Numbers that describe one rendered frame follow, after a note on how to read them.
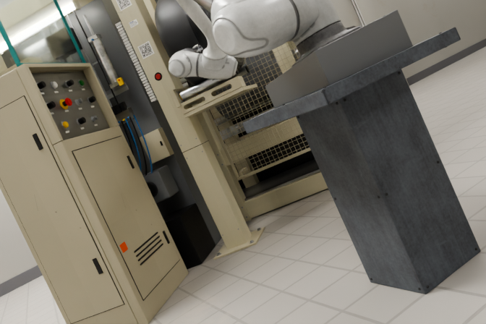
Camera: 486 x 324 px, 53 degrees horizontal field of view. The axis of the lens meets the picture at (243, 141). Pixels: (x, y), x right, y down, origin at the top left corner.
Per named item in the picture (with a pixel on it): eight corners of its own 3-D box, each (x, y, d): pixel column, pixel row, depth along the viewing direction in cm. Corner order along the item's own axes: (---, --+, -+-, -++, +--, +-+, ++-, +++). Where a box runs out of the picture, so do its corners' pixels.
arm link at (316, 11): (351, 14, 148) (317, -50, 147) (312, 32, 138) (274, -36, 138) (320, 37, 162) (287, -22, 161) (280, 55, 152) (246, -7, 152)
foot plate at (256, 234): (213, 259, 274) (212, 257, 274) (226, 243, 300) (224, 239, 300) (256, 244, 267) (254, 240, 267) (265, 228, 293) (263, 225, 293)
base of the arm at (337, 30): (374, 23, 147) (365, 6, 147) (320, 51, 139) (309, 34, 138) (342, 45, 164) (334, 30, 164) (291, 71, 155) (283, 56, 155)
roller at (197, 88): (183, 101, 267) (179, 100, 263) (180, 93, 268) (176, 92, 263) (239, 74, 258) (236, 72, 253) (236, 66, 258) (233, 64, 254)
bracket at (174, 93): (176, 108, 260) (168, 91, 260) (199, 102, 299) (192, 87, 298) (181, 105, 260) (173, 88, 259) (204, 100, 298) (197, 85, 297)
